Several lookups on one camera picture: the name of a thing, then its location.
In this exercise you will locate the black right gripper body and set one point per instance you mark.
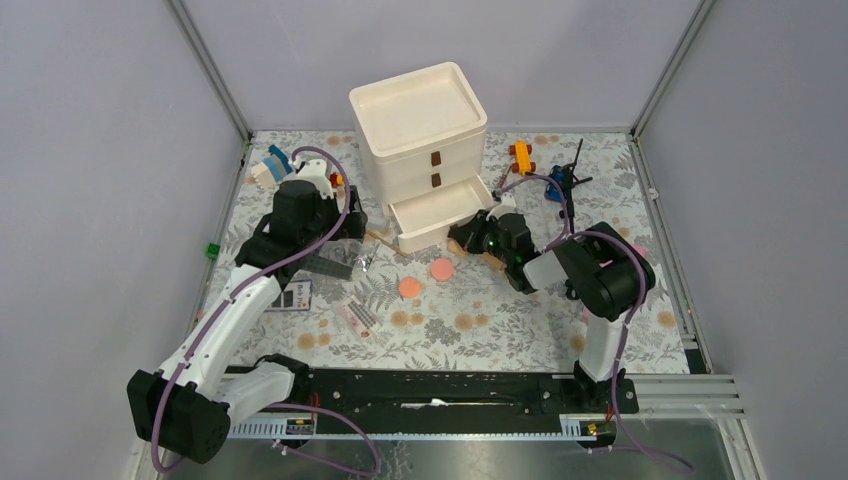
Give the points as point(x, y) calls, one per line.
point(493, 246)

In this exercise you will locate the blue white stacked bricks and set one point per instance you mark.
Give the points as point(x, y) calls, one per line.
point(271, 170)

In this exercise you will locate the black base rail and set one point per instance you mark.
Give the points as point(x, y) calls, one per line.
point(427, 402)

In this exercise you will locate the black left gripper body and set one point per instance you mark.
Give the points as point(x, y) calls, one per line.
point(327, 215)

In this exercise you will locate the clear bag with tweezers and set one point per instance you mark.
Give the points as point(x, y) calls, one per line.
point(352, 252)

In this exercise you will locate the gold thin makeup pencil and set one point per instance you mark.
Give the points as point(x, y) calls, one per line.
point(377, 237)

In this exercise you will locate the beige makeup sponge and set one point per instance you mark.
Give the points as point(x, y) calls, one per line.
point(455, 248)

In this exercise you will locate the green small cube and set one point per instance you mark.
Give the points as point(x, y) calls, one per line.
point(212, 251)

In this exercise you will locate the orange round makeup puff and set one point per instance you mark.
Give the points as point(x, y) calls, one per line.
point(409, 287)

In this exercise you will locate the yellow red toy brick car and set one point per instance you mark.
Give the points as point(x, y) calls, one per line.
point(521, 153)

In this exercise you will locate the dark grey brick baseplate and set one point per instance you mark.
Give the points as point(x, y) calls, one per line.
point(316, 264)

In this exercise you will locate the pink round makeup puff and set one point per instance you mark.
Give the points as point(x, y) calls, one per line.
point(442, 269)

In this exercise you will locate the red lip gloss tube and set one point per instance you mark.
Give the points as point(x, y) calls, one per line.
point(504, 176)

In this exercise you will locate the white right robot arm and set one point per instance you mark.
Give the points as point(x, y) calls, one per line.
point(597, 267)

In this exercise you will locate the white drawer organizer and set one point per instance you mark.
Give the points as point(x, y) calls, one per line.
point(421, 139)

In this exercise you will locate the false eyelash box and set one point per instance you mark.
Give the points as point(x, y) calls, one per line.
point(361, 321)

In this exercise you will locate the beige foundation bottle grey cap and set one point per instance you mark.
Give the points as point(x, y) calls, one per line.
point(493, 261)

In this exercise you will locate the pink plastic scoop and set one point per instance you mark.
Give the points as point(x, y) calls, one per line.
point(643, 253)

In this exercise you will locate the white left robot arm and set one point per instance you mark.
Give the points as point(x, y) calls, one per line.
point(183, 407)

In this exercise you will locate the red green white brick toy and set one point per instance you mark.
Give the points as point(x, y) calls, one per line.
point(336, 180)

